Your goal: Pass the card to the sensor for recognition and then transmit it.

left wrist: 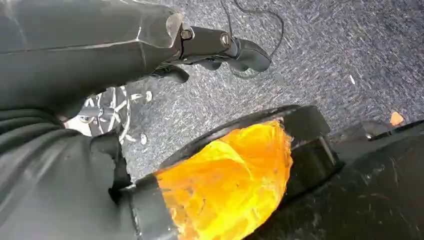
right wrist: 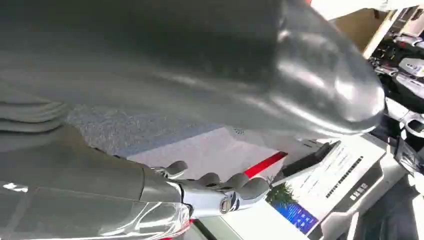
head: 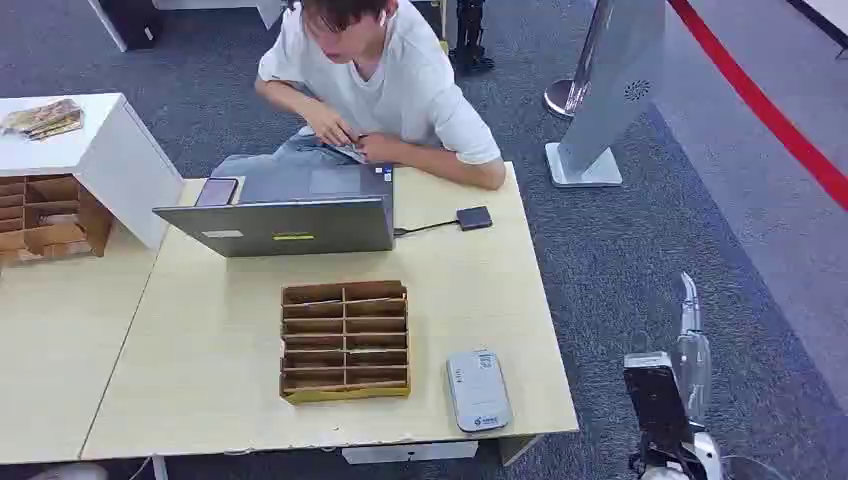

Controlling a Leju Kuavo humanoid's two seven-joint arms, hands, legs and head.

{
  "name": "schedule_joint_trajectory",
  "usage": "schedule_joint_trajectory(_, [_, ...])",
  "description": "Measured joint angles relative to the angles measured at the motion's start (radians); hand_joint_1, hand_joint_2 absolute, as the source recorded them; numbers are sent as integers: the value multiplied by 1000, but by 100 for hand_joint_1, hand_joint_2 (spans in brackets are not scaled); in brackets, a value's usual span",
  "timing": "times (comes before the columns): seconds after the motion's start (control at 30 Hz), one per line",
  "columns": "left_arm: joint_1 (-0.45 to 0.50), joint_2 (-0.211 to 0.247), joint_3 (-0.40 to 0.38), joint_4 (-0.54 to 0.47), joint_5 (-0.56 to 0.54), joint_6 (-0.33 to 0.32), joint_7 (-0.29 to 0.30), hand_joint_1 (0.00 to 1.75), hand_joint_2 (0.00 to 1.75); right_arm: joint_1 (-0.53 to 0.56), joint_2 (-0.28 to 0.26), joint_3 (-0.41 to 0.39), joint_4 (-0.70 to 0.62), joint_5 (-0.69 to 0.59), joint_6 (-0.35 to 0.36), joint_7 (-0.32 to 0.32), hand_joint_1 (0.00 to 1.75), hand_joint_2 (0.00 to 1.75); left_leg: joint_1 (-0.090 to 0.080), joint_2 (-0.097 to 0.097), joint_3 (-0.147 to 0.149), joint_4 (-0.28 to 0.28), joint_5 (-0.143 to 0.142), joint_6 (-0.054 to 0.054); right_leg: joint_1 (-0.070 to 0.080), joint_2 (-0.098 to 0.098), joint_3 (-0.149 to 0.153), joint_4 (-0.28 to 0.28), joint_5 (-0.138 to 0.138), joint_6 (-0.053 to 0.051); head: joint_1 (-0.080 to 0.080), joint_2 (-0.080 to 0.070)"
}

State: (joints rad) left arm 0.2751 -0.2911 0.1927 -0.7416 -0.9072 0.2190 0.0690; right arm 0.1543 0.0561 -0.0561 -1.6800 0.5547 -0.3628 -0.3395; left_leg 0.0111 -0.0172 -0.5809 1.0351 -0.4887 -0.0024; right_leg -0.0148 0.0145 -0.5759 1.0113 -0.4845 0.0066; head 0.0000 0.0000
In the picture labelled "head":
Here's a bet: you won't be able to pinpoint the person's right hand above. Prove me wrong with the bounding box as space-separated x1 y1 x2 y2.
299 99 360 148

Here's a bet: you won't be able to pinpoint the person's left hand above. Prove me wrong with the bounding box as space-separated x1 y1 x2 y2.
357 132 401 166

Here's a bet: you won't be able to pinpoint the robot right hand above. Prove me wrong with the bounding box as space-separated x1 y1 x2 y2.
678 271 704 335

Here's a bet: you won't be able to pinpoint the small stack of cards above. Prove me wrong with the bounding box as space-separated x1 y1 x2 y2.
329 140 369 165

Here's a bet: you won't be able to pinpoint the wooden slotted card box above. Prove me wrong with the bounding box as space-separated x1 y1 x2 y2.
279 280 412 407

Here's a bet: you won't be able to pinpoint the person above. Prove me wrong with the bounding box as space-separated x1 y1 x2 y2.
211 0 508 192

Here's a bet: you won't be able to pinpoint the grey laptop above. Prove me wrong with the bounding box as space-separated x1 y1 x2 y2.
152 162 397 258

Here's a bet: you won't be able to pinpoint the black adapter box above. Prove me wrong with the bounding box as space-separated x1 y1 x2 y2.
455 205 494 232

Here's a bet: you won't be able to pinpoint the black smartphone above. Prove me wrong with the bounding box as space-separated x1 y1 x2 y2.
193 176 240 208

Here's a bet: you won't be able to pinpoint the black robot legs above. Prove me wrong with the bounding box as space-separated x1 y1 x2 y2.
449 0 496 75

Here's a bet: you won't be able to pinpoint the red floor strip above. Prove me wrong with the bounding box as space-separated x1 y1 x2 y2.
667 0 848 212

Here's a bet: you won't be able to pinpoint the white cabinet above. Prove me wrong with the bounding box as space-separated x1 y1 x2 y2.
0 92 187 252

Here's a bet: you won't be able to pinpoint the grey card reader device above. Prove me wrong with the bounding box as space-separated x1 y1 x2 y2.
445 349 513 435

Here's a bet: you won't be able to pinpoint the grey kiosk stand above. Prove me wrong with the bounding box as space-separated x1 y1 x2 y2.
544 0 667 189

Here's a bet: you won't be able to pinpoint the pile of printed cards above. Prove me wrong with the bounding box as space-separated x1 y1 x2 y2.
0 97 85 142

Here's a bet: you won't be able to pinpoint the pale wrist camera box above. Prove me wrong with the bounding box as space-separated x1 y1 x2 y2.
622 351 675 372

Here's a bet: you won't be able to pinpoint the black adapter cable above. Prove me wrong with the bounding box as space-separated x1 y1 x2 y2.
393 219 460 238

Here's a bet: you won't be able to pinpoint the black camera bracket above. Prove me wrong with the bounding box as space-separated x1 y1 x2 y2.
623 367 698 465

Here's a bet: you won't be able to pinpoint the chrome stanchion post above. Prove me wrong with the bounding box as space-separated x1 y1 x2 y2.
543 0 607 121

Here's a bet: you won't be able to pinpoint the white desk rail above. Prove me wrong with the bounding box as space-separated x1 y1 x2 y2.
341 441 480 466

